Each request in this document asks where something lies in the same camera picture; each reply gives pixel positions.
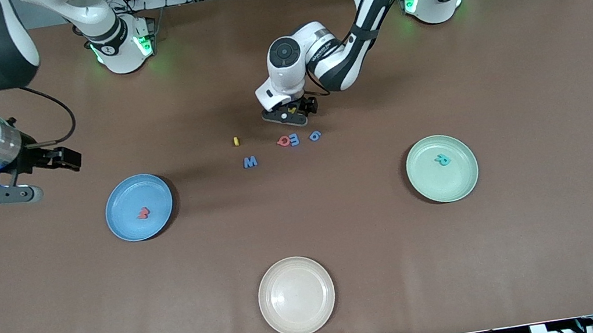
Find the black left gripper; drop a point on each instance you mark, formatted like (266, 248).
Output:
(308, 104)

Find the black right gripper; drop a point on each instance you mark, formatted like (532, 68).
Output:
(32, 158)

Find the yellow foam letter H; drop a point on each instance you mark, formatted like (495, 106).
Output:
(293, 110)

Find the blue foam letter W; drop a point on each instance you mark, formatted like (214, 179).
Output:
(250, 162)

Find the red lowercase foam letter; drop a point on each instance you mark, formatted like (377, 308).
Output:
(143, 213)

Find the teal foam letter R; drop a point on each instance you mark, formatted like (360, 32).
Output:
(442, 159)

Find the blue foam letter g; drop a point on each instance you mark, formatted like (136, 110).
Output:
(315, 136)

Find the blue foam letter E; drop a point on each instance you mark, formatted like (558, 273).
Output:
(295, 139)

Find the red round foam letter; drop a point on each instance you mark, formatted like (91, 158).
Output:
(283, 141)

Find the blue plate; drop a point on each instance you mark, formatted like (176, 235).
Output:
(139, 207)

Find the pale green plate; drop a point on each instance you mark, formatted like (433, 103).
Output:
(444, 180)

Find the beige plate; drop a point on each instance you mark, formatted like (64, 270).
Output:
(296, 296)

